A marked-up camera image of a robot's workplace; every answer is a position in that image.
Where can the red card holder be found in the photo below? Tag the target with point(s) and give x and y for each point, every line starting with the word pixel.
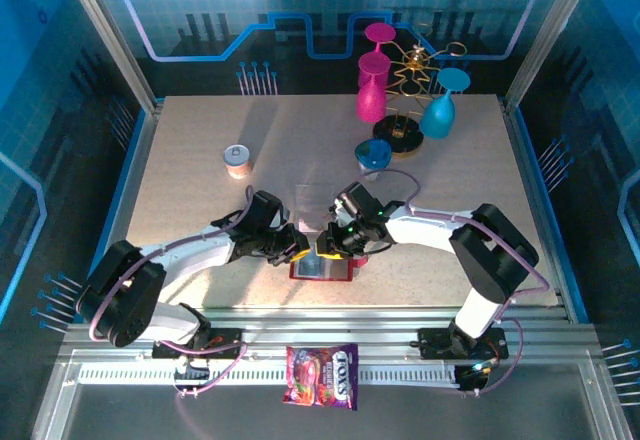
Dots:
pixel 342 271

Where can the blue credit card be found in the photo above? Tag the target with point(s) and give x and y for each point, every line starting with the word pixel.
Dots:
pixel 309 266

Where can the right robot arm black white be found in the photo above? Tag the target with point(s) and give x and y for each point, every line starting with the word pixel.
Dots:
pixel 430 230

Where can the yogurt cup blue lid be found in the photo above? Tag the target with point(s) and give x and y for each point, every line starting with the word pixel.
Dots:
pixel 372 152

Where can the small tin can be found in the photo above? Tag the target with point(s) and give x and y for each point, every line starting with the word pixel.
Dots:
pixel 237 160

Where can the purple candy bag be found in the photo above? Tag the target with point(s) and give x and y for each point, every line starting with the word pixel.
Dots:
pixel 320 375

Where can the pink wine glass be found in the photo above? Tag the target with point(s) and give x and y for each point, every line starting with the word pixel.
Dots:
pixel 371 105
pixel 380 33

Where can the blue wine glass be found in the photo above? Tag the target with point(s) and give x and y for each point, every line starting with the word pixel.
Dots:
pixel 437 120

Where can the black controller board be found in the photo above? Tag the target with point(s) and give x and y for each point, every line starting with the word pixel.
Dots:
pixel 470 382
pixel 197 376

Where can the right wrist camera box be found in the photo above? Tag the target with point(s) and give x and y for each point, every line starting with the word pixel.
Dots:
pixel 357 202

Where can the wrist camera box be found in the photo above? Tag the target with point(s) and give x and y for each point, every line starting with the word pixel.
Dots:
pixel 357 202
pixel 265 210

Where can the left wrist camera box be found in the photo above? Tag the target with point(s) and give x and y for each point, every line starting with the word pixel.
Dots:
pixel 265 210

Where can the aluminium front rail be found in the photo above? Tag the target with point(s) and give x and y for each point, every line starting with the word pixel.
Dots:
pixel 325 325

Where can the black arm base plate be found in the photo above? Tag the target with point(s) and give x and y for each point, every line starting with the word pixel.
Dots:
pixel 165 350
pixel 430 345

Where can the aluminium side rail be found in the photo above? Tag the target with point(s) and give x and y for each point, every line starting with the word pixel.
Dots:
pixel 532 180
pixel 132 180

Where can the aluminium frame post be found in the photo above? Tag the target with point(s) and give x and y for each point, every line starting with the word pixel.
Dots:
pixel 548 35
pixel 111 35

